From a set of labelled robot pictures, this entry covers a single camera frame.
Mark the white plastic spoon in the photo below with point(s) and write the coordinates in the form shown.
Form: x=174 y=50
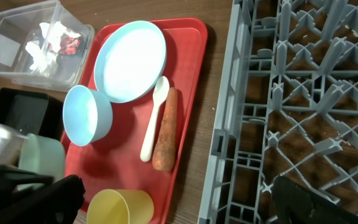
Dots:
x=159 y=96

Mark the grey dishwasher rack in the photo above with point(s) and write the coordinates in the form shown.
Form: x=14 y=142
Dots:
x=287 y=106

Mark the red snack wrapper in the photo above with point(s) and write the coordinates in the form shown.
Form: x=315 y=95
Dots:
x=69 y=45

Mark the light blue plate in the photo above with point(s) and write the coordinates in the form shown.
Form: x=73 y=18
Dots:
x=130 y=61

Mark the white tissue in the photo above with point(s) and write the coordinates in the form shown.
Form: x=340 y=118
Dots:
x=43 y=62
x=54 y=34

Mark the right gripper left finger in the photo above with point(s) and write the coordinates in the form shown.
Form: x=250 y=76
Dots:
x=27 y=197

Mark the light blue bowl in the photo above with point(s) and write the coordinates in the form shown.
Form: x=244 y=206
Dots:
x=87 y=115

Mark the clear plastic waste bin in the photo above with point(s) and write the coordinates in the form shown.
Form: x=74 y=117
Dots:
x=43 y=45

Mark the light green bowl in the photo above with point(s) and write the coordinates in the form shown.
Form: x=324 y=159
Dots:
x=44 y=156

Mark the black waste tray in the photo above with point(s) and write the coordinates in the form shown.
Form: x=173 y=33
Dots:
x=31 y=112

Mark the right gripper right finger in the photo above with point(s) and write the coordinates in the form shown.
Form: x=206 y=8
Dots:
x=295 y=204

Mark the red serving tray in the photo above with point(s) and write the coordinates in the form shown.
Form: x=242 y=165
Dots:
x=113 y=162

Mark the yellow cup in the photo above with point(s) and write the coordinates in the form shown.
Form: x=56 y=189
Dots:
x=120 y=206

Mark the orange carrot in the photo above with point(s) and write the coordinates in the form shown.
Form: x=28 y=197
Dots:
x=165 y=151

